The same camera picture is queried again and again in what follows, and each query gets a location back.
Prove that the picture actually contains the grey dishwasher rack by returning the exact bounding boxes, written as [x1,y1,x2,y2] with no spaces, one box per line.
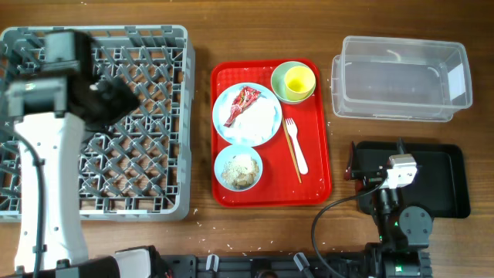
[0,25,196,223]

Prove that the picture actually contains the red snack wrapper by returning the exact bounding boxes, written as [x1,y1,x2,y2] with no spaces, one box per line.
[224,86,261,127]

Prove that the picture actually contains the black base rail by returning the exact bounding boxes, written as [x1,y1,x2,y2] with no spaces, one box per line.
[115,245,433,278]

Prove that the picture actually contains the black tray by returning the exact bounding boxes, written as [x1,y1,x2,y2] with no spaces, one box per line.
[355,141,471,219]

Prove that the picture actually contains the small light blue bowl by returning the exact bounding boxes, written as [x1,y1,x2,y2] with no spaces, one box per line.
[214,145,263,192]

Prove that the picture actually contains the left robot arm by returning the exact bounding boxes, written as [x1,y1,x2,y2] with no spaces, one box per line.
[1,29,140,277]

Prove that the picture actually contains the light blue plate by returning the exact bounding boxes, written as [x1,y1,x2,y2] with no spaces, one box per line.
[212,83,282,147]

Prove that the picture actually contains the yellow cup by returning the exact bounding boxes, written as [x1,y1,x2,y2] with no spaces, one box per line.
[284,66,316,101]

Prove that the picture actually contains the white plastic fork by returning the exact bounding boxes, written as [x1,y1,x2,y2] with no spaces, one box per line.
[285,118,309,175]

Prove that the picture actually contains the red plastic tray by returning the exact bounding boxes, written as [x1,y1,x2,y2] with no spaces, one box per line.
[211,59,332,208]

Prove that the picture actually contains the white napkin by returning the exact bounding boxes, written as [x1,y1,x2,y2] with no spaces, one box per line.
[223,97,276,145]

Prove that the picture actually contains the food scraps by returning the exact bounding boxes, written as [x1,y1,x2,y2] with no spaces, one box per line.
[222,154,259,190]

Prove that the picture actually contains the clear plastic bin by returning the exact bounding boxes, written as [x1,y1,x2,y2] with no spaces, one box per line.
[330,36,473,122]

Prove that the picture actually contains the black cable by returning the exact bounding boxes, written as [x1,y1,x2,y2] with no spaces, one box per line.
[310,177,387,278]

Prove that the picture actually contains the wooden chopstick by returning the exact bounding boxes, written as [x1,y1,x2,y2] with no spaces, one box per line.
[282,115,302,184]

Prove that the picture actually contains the green bowl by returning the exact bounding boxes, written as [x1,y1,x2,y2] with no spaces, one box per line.
[271,61,316,104]

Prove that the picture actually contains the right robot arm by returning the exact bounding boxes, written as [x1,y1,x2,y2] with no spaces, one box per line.
[344,141,433,278]

